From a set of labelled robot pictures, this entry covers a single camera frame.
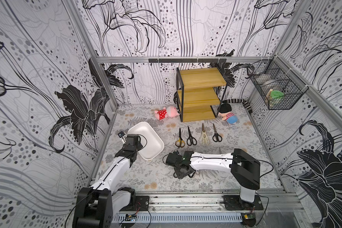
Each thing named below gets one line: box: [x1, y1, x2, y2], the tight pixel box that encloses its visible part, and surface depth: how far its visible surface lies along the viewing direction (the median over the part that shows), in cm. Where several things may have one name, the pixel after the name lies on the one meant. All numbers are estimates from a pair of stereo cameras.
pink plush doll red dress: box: [154, 105, 181, 121], surface depth 109 cm
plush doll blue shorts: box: [217, 103, 238, 124], surface depth 107 cm
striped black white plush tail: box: [222, 98, 254, 114], surface depth 121 cm
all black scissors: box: [186, 125, 198, 146], surface depth 100 cm
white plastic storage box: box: [126, 121, 165, 161], surface depth 93 cm
